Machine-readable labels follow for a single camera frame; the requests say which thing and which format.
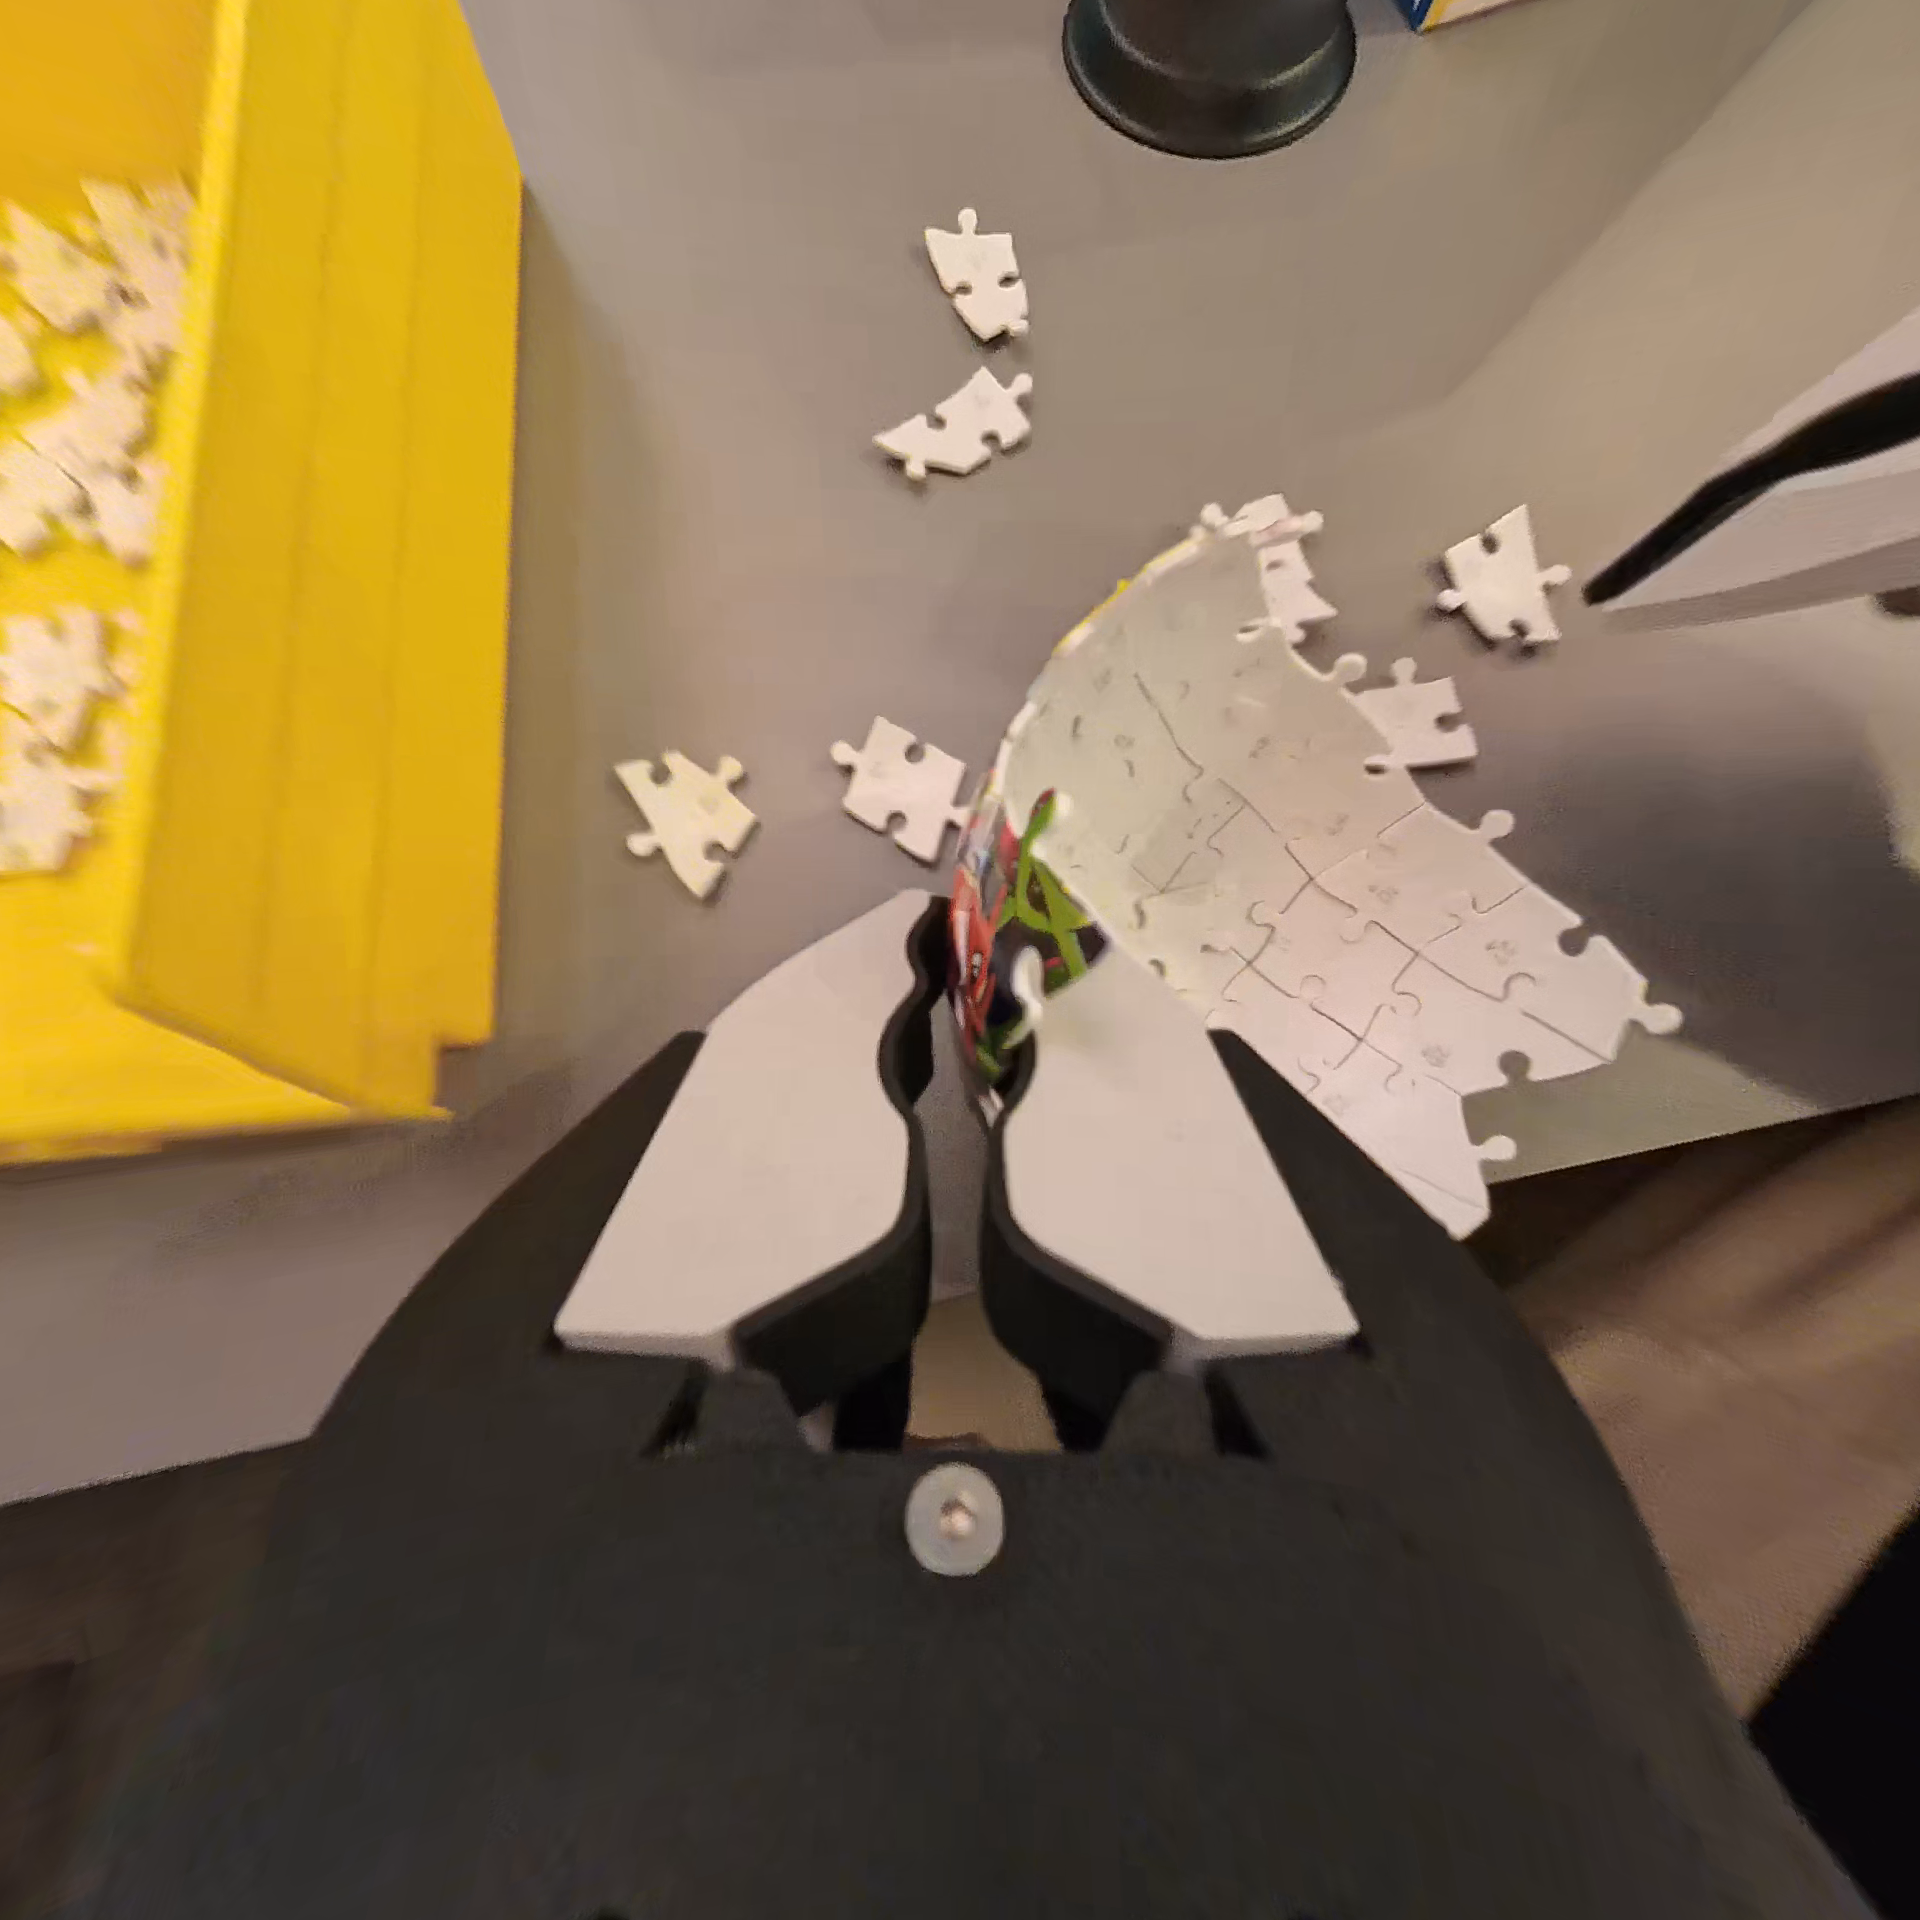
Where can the black round ball stand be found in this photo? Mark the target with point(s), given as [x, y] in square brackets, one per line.
[1200, 77]

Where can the single white puzzle piece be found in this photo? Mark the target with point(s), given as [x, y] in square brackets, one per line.
[1499, 582]

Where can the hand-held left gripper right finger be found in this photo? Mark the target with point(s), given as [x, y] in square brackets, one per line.
[1171, 1200]

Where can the yellow plastic bin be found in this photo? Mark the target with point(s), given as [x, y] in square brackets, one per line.
[346, 600]

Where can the scattered loose white puzzle pieces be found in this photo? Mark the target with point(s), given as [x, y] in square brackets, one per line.
[978, 277]

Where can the unfinished puzzle ball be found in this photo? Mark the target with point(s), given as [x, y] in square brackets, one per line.
[1320, 840]

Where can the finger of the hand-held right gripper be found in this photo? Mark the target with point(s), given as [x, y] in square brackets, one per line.
[1829, 541]
[1853, 382]

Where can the blue puzzle box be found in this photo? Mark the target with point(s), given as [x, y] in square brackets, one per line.
[1440, 13]

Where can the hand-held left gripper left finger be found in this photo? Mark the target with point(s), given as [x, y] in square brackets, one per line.
[750, 1185]

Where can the heap of white puzzle pieces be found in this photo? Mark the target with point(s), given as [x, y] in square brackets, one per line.
[75, 674]

